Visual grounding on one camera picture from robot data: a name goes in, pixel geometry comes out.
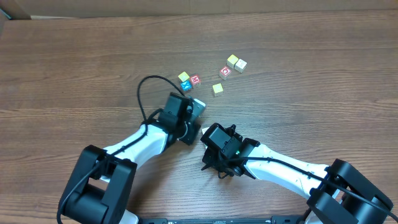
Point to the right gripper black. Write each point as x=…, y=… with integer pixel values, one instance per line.
x=208, y=160

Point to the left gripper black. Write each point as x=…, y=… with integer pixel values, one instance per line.
x=189, y=135

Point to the wooden block letter W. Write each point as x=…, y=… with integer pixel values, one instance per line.
x=204, y=130

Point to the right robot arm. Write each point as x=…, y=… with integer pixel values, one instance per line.
x=336, y=193

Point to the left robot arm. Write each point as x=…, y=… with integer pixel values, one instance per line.
x=99, y=187

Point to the blue block letter X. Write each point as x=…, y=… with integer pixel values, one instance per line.
x=186, y=86

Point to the red block letter M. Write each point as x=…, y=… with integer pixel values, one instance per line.
x=195, y=81

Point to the yellow block centre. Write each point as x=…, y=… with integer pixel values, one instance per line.
x=217, y=89

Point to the yellow block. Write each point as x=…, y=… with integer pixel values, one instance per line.
x=232, y=60
x=217, y=89

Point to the yellow block letter G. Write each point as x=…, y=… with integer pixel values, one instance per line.
x=183, y=77

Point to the red block letter C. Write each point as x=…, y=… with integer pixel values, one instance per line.
x=225, y=72

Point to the yellow block far right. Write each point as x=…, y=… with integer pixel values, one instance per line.
x=232, y=60

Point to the plain wooden block far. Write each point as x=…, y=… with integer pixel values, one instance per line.
x=240, y=65

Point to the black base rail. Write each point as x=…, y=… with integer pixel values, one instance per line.
x=276, y=219

